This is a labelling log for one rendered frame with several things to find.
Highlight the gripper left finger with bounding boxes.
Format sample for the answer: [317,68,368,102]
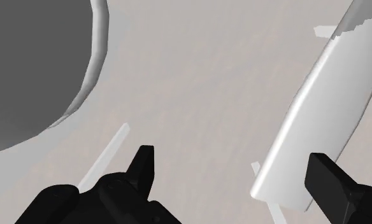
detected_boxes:
[15,144,182,224]

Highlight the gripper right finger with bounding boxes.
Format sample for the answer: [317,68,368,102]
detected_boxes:
[304,152,372,224]

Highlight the pale flat stick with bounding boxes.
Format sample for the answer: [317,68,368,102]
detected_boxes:
[76,122,131,194]

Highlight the white long curved object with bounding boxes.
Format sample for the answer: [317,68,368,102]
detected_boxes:
[249,0,372,214]

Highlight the white round bowl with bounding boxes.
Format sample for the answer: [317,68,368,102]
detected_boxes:
[0,0,110,157]

